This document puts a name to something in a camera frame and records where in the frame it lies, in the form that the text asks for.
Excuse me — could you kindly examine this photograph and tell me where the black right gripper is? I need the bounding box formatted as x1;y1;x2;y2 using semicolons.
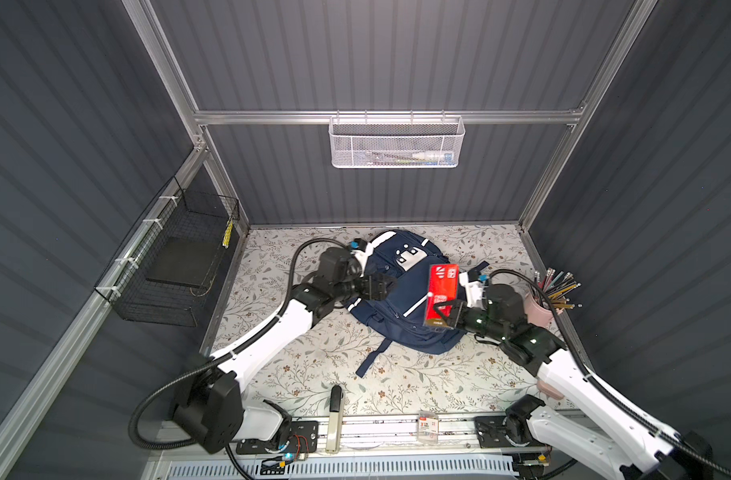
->
431;298;503;343

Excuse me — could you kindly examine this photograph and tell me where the navy blue student backpack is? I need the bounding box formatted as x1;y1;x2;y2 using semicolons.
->
347;230;465;378

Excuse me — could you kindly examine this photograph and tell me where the red card box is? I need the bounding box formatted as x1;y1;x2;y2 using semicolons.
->
423;264;459;329

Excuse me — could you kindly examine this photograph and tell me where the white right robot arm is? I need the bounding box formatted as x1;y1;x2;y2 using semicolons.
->
427;282;717;479

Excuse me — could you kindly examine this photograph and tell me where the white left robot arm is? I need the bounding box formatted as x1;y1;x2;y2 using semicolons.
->
174;239;393;454

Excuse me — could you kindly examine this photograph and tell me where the pink pencil cup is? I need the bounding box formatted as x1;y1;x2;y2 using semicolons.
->
523;294;555;329

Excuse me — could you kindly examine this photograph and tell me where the bundle of coloured pencils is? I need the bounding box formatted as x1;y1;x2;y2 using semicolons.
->
531;268;583;310

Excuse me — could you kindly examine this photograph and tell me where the pink pencil case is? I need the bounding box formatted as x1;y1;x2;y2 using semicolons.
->
537;380;565;400

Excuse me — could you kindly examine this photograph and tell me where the small clear staples box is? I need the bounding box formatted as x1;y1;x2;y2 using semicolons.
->
417;411;439;445

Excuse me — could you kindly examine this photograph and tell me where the black and cream stapler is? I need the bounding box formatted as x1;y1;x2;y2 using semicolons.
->
325;385;344;454

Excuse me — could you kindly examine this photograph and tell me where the black right cable conduit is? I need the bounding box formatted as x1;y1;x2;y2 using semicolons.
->
487;268;731;480

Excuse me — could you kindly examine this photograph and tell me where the black cable conduit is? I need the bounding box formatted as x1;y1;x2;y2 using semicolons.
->
487;268;731;480
128;238;349;451

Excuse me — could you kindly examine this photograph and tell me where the white wire mesh basket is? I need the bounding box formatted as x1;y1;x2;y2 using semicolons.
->
328;115;467;169

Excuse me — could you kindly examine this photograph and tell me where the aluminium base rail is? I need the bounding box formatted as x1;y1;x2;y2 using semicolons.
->
244;412;559;463

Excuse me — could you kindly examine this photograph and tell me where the black left cable conduit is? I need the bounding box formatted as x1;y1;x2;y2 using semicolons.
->
128;238;349;451

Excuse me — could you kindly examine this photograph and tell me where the black wire wall basket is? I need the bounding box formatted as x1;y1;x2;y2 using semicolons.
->
95;184;241;328

